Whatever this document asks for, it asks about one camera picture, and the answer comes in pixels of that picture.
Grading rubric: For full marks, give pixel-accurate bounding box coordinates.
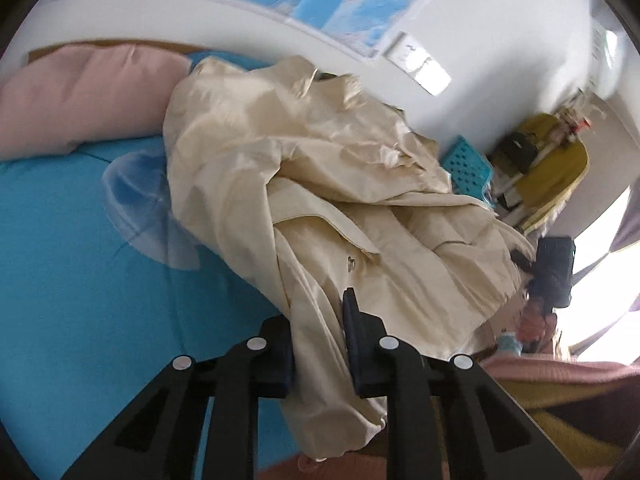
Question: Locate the cream beige coat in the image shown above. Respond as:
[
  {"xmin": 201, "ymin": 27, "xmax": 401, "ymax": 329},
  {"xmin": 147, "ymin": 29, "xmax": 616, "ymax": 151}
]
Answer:
[{"xmin": 163, "ymin": 56, "xmax": 534, "ymax": 460}]

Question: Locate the right forearm pink sleeve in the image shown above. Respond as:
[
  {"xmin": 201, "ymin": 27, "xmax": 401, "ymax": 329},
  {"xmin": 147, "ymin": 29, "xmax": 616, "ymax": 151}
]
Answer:
[{"xmin": 480, "ymin": 352, "xmax": 639, "ymax": 386}]

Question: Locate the right hand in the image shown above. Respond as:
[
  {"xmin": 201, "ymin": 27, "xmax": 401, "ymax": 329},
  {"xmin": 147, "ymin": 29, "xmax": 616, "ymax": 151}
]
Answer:
[{"xmin": 515, "ymin": 296, "xmax": 558, "ymax": 354}]

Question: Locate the yellow garment on rack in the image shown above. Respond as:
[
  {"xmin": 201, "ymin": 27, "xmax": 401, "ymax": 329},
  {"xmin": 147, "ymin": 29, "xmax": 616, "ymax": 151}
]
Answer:
[{"xmin": 515, "ymin": 114, "xmax": 591, "ymax": 212}]

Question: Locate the teal plastic basket rack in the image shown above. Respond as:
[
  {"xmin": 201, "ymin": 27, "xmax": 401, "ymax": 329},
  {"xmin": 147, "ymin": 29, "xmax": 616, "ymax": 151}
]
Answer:
[{"xmin": 440, "ymin": 136, "xmax": 494, "ymax": 208}]

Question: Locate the pink pillow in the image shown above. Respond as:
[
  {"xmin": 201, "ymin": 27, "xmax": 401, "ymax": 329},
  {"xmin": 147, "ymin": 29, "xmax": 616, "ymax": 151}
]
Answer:
[{"xmin": 1, "ymin": 46, "xmax": 191, "ymax": 160}]

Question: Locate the wooden bed headboard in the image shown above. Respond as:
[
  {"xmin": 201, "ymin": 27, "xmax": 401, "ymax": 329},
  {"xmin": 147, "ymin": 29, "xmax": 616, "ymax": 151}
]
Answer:
[{"xmin": 26, "ymin": 38, "xmax": 204, "ymax": 64}]

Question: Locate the white wall socket panel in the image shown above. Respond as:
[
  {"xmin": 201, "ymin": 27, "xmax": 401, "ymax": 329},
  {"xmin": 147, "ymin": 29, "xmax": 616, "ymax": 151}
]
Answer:
[{"xmin": 385, "ymin": 32, "xmax": 451, "ymax": 96}]

